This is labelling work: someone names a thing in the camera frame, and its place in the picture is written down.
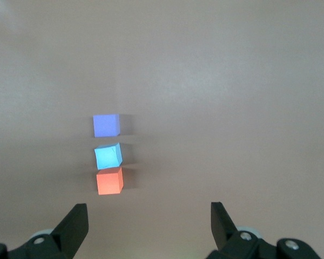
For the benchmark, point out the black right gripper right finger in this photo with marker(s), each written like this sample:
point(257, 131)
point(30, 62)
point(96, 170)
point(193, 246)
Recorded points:
point(224, 237)

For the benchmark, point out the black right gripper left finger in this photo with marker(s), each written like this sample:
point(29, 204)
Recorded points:
point(70, 234)

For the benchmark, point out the light blue foam block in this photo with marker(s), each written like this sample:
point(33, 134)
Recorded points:
point(108, 157)

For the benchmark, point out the orange foam block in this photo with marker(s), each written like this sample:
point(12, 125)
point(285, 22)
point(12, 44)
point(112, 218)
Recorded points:
point(109, 183)

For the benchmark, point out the purple foam block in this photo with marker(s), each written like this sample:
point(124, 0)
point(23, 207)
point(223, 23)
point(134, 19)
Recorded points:
point(105, 126)

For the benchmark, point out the brown table mat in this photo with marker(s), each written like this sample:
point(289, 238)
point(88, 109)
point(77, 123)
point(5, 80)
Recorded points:
point(205, 108)

